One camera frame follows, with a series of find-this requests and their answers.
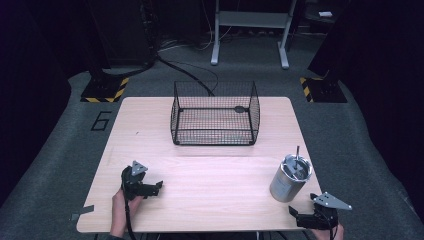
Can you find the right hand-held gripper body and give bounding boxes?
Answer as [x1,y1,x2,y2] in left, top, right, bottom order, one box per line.
[309,191,353,231]

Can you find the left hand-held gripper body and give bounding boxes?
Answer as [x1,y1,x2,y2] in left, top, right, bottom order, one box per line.
[120,160,155,201]

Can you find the person's right hand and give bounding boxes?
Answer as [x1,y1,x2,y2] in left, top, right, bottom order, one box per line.
[311,223,345,240]

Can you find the person's left hand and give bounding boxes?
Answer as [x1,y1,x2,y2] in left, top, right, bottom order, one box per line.
[111,187,145,224]

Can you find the steel tumbler cup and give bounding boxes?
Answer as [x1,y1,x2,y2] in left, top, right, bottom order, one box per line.
[269,153,314,204]

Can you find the grey tape strip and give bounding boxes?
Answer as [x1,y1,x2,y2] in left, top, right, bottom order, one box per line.
[69,204,95,222]

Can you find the black stand base striped tape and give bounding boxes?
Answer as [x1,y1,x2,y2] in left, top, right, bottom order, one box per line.
[298,76,348,104]
[80,76,130,104]

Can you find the black stand column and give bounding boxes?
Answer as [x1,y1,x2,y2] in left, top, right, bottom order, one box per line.
[83,0,113,83]

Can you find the dark cabinet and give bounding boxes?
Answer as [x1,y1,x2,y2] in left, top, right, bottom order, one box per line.
[99,0,158,68]

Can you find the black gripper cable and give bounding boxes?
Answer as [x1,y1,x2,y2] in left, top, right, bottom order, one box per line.
[122,186,138,240]
[328,218,338,240]

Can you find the black wire basket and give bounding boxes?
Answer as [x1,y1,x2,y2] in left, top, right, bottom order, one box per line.
[170,80,261,147]

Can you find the thick black floor cable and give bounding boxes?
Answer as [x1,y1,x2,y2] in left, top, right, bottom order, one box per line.
[155,53,216,98]

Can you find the white metal desk frame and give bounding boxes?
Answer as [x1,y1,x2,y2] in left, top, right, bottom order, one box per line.
[210,0,298,70]

